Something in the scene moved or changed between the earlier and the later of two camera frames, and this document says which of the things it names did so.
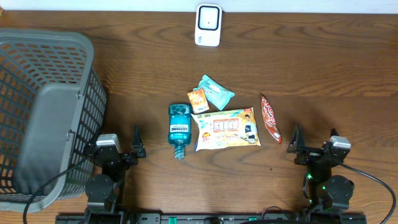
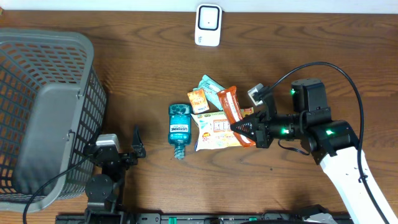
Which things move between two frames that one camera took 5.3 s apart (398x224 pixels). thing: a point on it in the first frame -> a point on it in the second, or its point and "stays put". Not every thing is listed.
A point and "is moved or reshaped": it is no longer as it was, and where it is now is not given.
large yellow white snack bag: (227, 129) stays put
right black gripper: (310, 154) -> (262, 136)
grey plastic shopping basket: (53, 106) stays put
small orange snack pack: (199, 101) stays put
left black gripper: (131, 158) stays put
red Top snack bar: (270, 119) is moved or reshaped
